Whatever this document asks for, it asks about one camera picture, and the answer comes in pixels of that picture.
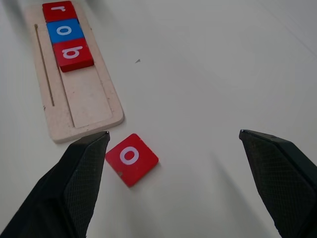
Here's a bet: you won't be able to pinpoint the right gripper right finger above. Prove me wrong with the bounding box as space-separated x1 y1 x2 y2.
238 129 317 238

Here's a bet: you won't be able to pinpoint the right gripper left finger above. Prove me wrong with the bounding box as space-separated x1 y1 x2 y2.
0 130 110 238

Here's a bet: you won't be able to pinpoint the red letter tile o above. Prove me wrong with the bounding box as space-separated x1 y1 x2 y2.
105 133 159 188

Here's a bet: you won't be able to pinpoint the red letter tile b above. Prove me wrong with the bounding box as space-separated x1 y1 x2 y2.
53 37 95 73

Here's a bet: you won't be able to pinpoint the wooden letter tray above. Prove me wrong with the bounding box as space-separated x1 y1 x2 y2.
24 0 125 144

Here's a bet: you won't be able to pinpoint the blue letter tile o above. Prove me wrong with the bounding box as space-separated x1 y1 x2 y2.
46 18 85 45

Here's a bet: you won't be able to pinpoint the red letter tile r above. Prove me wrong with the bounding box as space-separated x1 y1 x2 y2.
42 0 79 23

